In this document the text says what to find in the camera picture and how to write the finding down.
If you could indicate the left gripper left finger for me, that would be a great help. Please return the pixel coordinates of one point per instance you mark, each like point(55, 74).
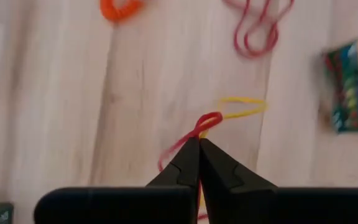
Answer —
point(120, 205)

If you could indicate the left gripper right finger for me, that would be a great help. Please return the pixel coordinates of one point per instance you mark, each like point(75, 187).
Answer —
point(275, 207)

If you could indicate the red rubber band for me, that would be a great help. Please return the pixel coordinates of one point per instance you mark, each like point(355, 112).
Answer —
point(194, 133)
point(272, 37)

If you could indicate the yellow rubber band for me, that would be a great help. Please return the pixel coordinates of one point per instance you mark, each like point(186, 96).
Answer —
point(244, 99)

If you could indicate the orange coil wristband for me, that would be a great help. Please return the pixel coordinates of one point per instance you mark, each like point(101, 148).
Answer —
point(113, 14)

